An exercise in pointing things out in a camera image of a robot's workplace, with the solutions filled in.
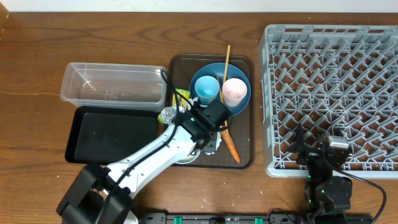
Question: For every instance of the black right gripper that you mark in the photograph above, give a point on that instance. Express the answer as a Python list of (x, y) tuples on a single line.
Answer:
[(300, 146)]

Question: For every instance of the orange carrot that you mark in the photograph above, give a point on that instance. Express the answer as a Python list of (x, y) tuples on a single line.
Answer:
[(227, 138)]

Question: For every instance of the light blue bowl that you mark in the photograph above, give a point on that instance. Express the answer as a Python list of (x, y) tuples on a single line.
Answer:
[(190, 158)]

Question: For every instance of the white napkin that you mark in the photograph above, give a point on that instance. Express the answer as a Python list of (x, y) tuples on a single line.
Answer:
[(192, 103), (218, 140)]

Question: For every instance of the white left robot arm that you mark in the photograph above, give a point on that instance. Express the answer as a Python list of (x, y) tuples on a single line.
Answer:
[(105, 194)]

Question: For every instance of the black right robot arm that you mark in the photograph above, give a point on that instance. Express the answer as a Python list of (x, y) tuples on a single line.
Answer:
[(329, 195)]

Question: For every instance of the grey dishwasher rack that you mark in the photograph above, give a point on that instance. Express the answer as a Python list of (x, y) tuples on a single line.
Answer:
[(333, 80)]

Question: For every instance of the wooden chopstick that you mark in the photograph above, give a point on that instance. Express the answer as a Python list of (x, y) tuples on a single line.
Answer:
[(226, 66), (222, 101)]

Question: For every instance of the yellow green snack wrapper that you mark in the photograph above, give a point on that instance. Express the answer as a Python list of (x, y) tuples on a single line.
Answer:
[(167, 114)]

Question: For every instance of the light blue cup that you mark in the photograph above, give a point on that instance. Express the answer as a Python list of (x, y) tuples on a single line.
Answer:
[(207, 89)]

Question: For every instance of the pink cup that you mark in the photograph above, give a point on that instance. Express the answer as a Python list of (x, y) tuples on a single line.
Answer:
[(234, 90)]

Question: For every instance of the dark blue plate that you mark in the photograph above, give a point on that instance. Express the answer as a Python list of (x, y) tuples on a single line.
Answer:
[(217, 69)]

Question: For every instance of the brown serving tray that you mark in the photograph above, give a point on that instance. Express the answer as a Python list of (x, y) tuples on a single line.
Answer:
[(182, 68)]

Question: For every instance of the black plastic tray bin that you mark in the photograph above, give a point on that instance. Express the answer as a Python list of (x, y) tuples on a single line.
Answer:
[(107, 135)]

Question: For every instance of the clear plastic bin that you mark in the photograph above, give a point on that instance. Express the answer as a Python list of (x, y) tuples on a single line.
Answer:
[(126, 86)]

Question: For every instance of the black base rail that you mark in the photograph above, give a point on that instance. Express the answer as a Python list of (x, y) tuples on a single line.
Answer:
[(273, 218)]

